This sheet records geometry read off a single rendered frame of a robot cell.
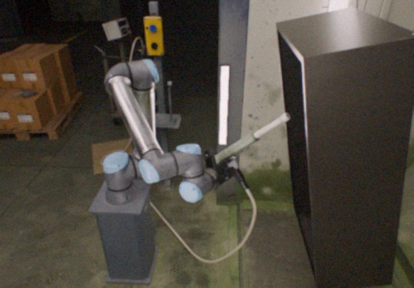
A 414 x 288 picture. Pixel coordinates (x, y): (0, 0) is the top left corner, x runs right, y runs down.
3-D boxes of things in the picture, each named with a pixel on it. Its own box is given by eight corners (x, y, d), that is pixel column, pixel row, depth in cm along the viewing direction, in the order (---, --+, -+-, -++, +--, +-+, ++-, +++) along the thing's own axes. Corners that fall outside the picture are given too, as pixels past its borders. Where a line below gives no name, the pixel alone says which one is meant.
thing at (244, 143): (226, 199, 152) (202, 159, 155) (231, 195, 156) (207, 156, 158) (312, 158, 123) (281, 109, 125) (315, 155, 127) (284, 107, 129)
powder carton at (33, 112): (30, 116, 403) (22, 89, 385) (54, 115, 405) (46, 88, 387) (17, 130, 370) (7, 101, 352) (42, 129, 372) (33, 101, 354)
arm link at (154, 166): (96, 60, 144) (147, 173, 107) (123, 57, 149) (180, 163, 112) (99, 80, 153) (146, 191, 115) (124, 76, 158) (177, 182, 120)
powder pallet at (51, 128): (31, 101, 480) (28, 92, 473) (85, 100, 484) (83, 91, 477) (-11, 141, 376) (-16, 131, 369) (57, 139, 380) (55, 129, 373)
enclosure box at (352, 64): (348, 200, 204) (352, 6, 147) (391, 285, 152) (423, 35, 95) (293, 207, 209) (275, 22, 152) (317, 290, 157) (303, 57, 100)
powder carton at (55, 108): (43, 103, 437) (36, 79, 420) (65, 103, 440) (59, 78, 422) (33, 115, 404) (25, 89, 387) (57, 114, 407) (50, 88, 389)
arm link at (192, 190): (195, 181, 115) (199, 206, 117) (212, 169, 125) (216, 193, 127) (174, 180, 121) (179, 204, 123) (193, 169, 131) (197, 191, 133)
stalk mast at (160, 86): (171, 184, 303) (158, 1, 222) (171, 188, 298) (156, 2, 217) (165, 184, 304) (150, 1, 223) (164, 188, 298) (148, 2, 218)
